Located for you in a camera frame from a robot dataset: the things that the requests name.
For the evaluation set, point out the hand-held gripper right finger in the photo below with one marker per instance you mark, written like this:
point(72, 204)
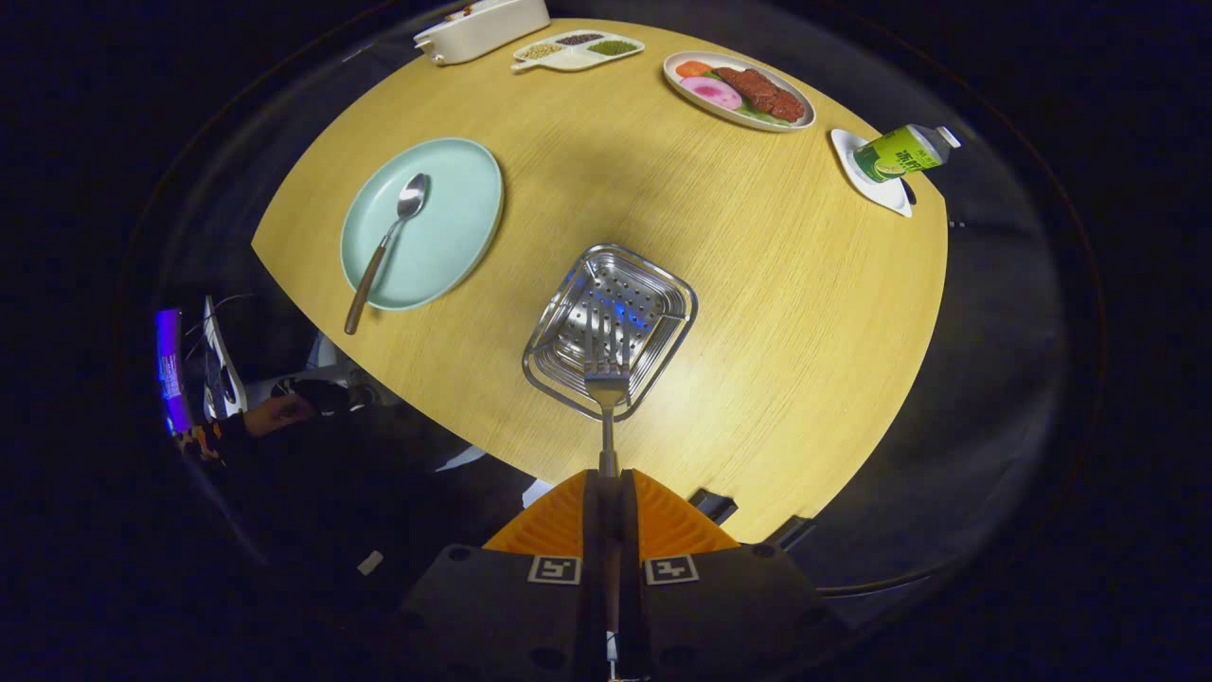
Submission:
point(629, 530)

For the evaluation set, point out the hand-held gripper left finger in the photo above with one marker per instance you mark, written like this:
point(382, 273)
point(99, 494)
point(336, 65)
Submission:
point(595, 530)

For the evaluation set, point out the metal fork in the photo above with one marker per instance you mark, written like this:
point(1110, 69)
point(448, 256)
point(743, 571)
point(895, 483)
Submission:
point(606, 388)

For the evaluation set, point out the small white tag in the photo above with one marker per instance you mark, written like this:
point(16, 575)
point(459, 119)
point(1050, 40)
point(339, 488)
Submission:
point(369, 563)

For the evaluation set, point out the perforated metal tray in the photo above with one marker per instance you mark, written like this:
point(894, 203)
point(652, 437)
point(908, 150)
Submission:
point(653, 284)

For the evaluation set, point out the light teal plate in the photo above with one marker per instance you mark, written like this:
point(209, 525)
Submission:
point(445, 227)

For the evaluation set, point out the white device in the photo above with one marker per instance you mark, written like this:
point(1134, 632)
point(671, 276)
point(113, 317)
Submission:
point(222, 369)

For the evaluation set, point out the white coaster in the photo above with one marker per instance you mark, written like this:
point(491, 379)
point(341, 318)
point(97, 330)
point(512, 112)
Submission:
point(885, 194)

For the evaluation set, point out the green leaf garnish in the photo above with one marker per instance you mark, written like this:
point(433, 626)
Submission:
point(762, 116)

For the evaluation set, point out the white oval food plate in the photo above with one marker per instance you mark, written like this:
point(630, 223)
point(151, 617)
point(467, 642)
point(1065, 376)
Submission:
point(682, 90)

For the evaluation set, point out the pink round food slice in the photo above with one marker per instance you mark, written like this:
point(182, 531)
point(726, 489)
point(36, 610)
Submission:
point(712, 93)

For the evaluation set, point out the purple lit screen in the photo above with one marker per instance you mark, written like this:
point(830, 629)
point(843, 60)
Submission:
point(170, 369)

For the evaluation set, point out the brown steak piece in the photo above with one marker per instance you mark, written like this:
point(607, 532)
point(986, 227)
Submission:
point(757, 92)

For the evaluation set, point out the green label plastic bottle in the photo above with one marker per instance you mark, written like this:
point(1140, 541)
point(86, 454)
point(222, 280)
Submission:
point(900, 153)

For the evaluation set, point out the orange carrot slice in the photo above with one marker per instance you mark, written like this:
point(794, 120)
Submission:
point(693, 68)

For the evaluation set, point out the white divided seasoning dish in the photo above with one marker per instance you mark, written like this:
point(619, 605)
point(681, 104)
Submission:
point(573, 59)

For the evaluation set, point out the white toaster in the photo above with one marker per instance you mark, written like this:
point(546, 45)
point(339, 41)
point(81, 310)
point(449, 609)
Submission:
point(483, 28)

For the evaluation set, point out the toasted bread slice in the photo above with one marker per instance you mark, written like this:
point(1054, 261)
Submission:
point(461, 13)

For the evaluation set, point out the black table bracket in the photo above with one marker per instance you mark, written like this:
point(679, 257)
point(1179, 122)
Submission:
point(712, 506)
point(797, 532)

